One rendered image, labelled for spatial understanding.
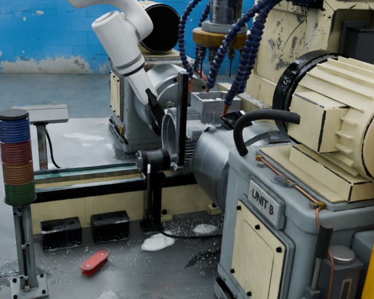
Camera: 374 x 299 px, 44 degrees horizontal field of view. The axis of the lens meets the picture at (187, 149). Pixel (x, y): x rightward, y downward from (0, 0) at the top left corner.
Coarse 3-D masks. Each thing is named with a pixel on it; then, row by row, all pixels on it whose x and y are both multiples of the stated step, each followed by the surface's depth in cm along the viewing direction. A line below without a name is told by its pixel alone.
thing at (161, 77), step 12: (156, 72) 161; (168, 72) 157; (156, 84) 153; (168, 84) 153; (204, 84) 158; (168, 96) 154; (144, 108) 156; (144, 120) 161; (156, 120) 156; (156, 132) 158
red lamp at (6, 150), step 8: (0, 144) 89; (8, 144) 88; (16, 144) 88; (24, 144) 89; (0, 152) 91; (8, 152) 89; (16, 152) 89; (24, 152) 90; (8, 160) 89; (16, 160) 90; (24, 160) 90
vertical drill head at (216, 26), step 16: (224, 0) 123; (240, 0) 125; (224, 16) 125; (240, 16) 127; (192, 32) 130; (208, 32) 125; (224, 32) 124; (240, 32) 126; (208, 48) 127; (240, 48) 125
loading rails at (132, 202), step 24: (72, 168) 136; (96, 168) 139; (120, 168) 139; (48, 192) 122; (72, 192) 124; (96, 192) 127; (120, 192) 129; (168, 192) 135; (192, 192) 138; (48, 216) 124; (72, 216) 127; (168, 216) 134
